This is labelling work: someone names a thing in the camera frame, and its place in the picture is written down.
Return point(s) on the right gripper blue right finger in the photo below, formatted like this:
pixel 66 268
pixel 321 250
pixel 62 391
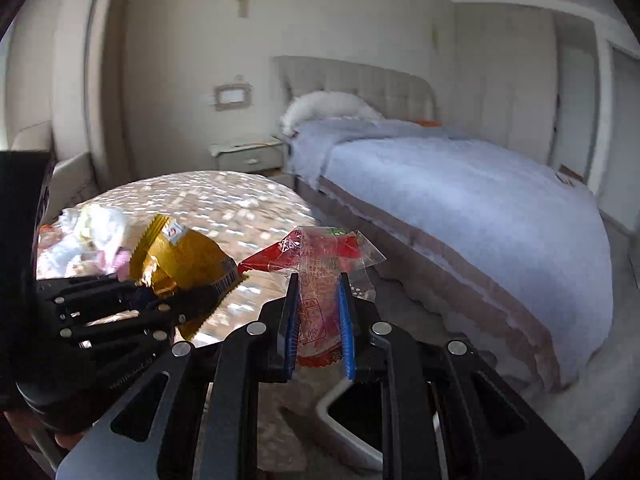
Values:
pixel 344 308

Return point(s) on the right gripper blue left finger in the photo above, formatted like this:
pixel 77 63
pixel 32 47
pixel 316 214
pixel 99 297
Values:
pixel 288 329

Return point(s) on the red clear snack wrapper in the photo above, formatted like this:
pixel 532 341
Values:
pixel 319 256

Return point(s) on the yellow snack wrapper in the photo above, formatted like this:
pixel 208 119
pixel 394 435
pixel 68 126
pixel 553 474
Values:
pixel 171 258

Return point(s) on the left hand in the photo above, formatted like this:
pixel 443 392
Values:
pixel 25 424

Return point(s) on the round embroidered tablecloth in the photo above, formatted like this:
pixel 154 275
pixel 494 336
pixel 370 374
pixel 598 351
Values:
pixel 242 213

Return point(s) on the white nightstand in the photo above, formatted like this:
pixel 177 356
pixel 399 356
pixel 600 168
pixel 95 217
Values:
pixel 256 157

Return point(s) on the bed with lavender blanket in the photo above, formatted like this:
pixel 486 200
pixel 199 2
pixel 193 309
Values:
pixel 515 253

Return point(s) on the orange pillow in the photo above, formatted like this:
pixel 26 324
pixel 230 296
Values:
pixel 427 123

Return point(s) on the white pillow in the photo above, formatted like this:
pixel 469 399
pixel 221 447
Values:
pixel 326 104

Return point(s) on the beige tufted headboard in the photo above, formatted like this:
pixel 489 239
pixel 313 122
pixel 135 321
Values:
pixel 396 95

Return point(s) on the white wardrobe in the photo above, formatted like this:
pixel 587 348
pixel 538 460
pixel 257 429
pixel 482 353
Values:
pixel 506 76

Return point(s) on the framed wall switch panel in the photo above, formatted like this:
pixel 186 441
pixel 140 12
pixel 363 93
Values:
pixel 232 96

